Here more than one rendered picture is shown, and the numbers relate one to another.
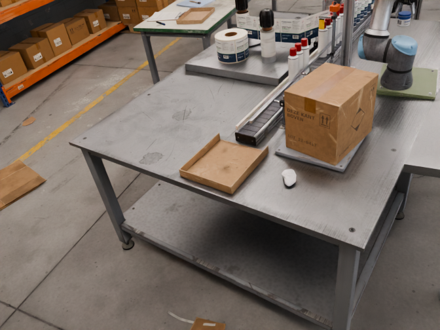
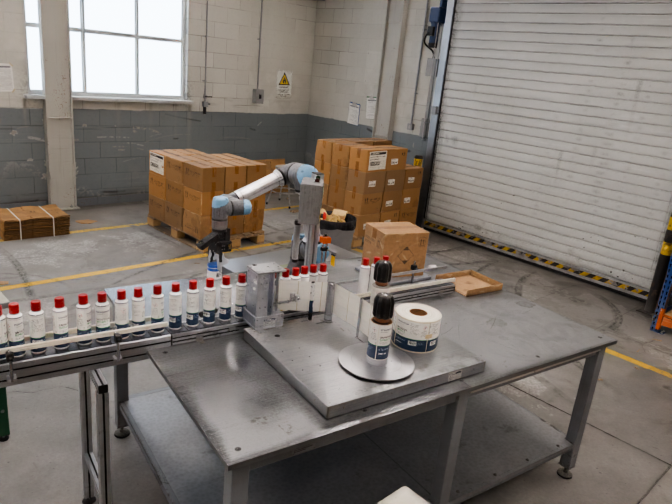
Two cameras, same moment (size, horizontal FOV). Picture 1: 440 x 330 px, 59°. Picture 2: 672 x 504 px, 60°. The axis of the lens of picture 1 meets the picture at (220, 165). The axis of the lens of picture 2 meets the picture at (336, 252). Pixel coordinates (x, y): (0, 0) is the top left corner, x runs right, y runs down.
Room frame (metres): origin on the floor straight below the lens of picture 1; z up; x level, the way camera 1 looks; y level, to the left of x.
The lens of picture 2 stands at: (4.70, 0.03, 2.00)
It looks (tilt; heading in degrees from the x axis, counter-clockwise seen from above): 18 degrees down; 195
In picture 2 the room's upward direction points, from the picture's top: 6 degrees clockwise
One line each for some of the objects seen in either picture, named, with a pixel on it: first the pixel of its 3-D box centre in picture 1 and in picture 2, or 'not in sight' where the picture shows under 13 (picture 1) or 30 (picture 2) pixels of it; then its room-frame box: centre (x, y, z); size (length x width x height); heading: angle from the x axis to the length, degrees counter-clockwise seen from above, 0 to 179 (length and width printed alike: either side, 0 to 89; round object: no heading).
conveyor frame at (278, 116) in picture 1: (317, 65); (329, 306); (2.11, -0.66, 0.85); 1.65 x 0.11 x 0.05; 140
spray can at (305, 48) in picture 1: (304, 57); (364, 277); (1.95, -0.53, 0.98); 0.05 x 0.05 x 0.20
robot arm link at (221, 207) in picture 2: not in sight; (220, 208); (2.24, -1.21, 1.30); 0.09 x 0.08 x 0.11; 142
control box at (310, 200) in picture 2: not in sight; (311, 200); (2.14, -0.79, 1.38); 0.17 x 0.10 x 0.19; 15
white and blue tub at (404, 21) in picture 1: (404, 18); (214, 270); (2.26, -1.22, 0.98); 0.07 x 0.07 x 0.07
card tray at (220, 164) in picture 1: (224, 160); (468, 282); (1.34, -0.02, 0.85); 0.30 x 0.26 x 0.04; 140
